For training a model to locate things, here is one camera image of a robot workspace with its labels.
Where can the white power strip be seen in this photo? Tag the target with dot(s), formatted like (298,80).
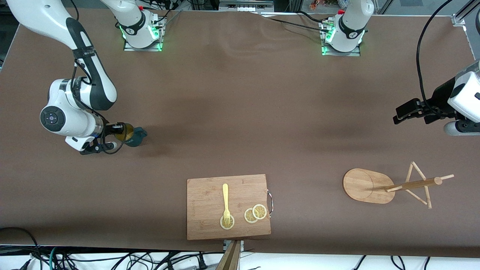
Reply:
(243,6)

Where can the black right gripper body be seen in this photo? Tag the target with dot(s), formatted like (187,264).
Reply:
(110,130)

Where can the wooden beam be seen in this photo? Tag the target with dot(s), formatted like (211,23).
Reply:
(230,260)

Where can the wooden cutting board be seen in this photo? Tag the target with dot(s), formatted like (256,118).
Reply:
(210,202)

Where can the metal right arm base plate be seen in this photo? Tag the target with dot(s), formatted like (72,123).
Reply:
(131,48)

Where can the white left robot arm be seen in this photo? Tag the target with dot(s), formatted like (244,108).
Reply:
(354,22)

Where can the wooden mug rack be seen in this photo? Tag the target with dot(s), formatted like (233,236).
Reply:
(363,185)

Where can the aluminium profile frame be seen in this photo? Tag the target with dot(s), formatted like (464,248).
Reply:
(473,41)

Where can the lemon slice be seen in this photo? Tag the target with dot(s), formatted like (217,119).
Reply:
(229,225)
(260,212)
(248,216)

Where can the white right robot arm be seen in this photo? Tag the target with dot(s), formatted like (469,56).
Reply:
(33,15)

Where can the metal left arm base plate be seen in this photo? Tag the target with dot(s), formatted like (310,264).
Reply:
(352,53)

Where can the brown table mat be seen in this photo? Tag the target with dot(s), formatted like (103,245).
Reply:
(240,112)

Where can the teal cup with yellow inside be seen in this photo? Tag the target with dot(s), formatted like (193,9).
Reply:
(137,140)

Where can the yellow plastic fork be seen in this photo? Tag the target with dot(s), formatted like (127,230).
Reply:
(225,195)

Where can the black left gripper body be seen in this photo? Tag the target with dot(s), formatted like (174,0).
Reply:
(439,98)

